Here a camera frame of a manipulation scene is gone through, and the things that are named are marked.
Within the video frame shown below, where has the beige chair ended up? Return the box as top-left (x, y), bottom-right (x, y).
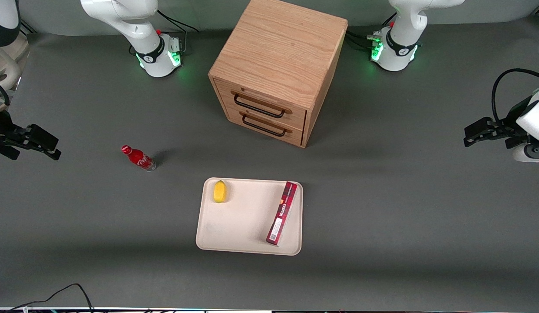
top-left (0, 33), bottom-right (30, 114)

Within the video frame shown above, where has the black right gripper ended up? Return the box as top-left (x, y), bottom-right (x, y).
top-left (0, 111), bottom-right (62, 161)

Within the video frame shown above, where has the beige plastic tray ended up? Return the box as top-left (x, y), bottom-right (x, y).
top-left (195, 177), bottom-right (304, 256)

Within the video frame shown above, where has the black right arm base cable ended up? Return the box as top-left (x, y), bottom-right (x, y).
top-left (156, 9), bottom-right (200, 55)

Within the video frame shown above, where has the long red cardboard box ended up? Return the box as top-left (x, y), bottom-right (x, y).
top-left (265, 181), bottom-right (298, 247)

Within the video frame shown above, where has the black cable at table edge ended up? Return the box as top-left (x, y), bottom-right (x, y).
top-left (0, 283), bottom-right (95, 313)

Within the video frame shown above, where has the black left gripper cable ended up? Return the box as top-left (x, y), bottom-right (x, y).
top-left (491, 68), bottom-right (539, 123)

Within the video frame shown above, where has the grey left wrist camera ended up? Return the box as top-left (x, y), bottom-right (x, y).
top-left (513, 143), bottom-right (539, 163)

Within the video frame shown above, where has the wooden drawer cabinet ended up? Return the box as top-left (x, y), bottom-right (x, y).
top-left (208, 0), bottom-right (349, 149)

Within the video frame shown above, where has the black metal drawer handle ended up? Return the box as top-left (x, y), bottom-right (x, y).
top-left (233, 93), bottom-right (287, 119)
top-left (241, 113), bottom-right (288, 138)

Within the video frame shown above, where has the black left arm base cable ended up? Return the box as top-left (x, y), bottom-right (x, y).
top-left (345, 15), bottom-right (398, 52)

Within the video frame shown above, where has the black arm base cable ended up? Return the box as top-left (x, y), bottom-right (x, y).
top-left (345, 15), bottom-right (398, 52)
top-left (156, 9), bottom-right (200, 55)

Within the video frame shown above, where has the red coke bottle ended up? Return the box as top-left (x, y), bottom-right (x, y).
top-left (121, 145), bottom-right (157, 172)

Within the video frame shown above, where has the wooden drawer front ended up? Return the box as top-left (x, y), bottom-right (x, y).
top-left (215, 79), bottom-right (308, 131)
top-left (225, 104), bottom-right (305, 147)

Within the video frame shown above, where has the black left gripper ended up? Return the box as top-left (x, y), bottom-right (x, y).
top-left (463, 96), bottom-right (533, 150)

